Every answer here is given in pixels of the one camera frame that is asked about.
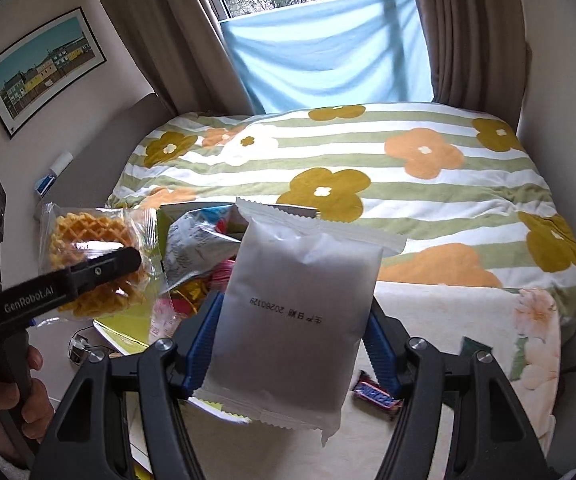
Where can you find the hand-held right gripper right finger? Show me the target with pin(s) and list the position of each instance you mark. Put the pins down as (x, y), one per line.
(380, 355)

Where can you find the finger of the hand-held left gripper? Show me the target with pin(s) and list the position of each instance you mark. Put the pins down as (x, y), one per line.
(107, 270)

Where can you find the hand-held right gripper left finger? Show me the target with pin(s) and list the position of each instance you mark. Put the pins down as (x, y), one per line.
(205, 340)

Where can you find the clear waffle packet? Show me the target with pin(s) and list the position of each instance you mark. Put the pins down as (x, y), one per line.
(97, 230)

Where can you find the plain white snack packet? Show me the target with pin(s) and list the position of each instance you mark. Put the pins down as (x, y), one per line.
(293, 310)

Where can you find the person's left hand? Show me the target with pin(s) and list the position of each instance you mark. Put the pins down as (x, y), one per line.
(42, 405)

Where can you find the brown chocolate bar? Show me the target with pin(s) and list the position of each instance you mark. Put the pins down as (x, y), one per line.
(375, 392)

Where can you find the pink wrapped candy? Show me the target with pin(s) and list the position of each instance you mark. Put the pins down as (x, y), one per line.
(222, 272)

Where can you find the grey crumpled snack packet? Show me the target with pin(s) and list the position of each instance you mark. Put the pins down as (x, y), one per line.
(192, 250)

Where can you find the pale peach floral cloth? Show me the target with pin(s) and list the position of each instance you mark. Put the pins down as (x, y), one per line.
(458, 310)

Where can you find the white blue tube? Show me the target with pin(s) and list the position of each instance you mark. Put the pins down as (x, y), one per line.
(60, 164)

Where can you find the colourful snack packet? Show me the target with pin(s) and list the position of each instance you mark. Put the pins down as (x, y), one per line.
(215, 217)

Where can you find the beige headboard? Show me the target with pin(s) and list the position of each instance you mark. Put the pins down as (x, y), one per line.
(117, 130)

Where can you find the floral striped duvet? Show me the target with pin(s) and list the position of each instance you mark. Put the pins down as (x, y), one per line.
(368, 160)

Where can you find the framed houses picture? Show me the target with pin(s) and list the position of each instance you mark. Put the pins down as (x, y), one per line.
(42, 70)

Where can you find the beige curtain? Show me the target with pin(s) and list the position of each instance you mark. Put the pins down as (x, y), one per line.
(468, 30)
(177, 35)

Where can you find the light blue cloth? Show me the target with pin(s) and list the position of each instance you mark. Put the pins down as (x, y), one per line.
(328, 55)

